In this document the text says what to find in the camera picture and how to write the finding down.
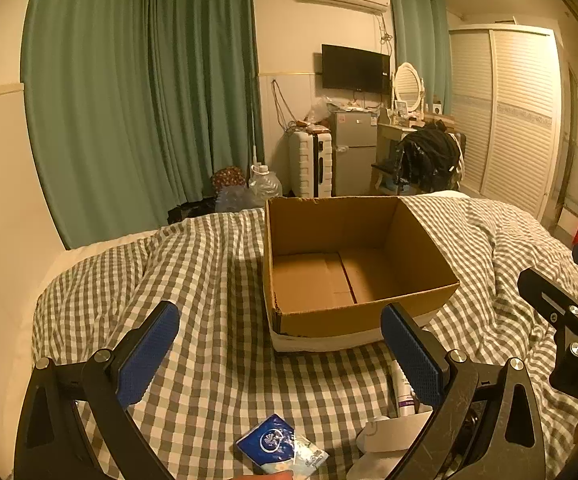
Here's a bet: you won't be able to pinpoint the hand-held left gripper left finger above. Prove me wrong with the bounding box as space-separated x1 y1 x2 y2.
14 301 180 480

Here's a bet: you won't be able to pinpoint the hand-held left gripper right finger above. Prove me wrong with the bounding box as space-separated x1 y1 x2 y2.
380 302 547 480

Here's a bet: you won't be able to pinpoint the white tube with purple band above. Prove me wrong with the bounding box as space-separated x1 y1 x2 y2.
389 359 418 418

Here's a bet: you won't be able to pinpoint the cardboard box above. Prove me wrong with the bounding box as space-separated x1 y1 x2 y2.
263 196 460 356

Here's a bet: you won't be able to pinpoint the white object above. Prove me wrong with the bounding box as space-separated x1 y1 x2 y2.
356 412 434 480

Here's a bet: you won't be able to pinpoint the blue tissue packet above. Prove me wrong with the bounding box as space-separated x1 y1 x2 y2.
235 414 330 476

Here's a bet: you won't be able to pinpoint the black bag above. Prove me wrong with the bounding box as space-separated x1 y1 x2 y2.
168 197 220 225

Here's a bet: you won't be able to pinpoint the white louvred wardrobe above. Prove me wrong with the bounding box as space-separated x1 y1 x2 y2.
449 25 570 221

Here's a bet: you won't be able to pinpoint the black clothing on chair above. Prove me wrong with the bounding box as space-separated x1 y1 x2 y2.
396 121 466 195

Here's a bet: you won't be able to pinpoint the bluish water jug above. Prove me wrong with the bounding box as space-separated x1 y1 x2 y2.
216 185 260 213

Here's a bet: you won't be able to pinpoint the patterned bag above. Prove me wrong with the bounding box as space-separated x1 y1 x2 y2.
211 167 246 193

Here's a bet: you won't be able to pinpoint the clear water jug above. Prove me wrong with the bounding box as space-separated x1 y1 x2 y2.
248 162 283 208

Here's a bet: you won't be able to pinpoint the small silver fridge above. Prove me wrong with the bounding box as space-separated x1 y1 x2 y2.
330 110 377 197

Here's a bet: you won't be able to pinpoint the white dressing table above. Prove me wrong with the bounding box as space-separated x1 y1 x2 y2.
371 121 420 196

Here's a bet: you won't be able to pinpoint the white suitcase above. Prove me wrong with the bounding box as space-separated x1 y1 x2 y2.
289 130 334 198

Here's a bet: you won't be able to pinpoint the white pole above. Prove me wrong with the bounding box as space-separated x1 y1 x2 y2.
250 105 260 167

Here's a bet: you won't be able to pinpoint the white oval mirror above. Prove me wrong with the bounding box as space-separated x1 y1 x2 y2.
391 62 426 113

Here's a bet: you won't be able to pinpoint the clear plastic bag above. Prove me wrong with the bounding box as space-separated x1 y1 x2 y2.
306 97 330 126

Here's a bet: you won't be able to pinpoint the dark green curtain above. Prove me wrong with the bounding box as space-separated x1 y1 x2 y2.
21 0 157 251
145 0 264 211

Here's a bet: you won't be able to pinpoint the light green curtain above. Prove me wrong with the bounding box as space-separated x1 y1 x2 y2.
388 0 453 117

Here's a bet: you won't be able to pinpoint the wall cables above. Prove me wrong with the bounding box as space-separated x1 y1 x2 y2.
270 79 296 132

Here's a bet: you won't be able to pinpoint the black wall television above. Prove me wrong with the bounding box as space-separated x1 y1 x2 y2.
321 44 391 95

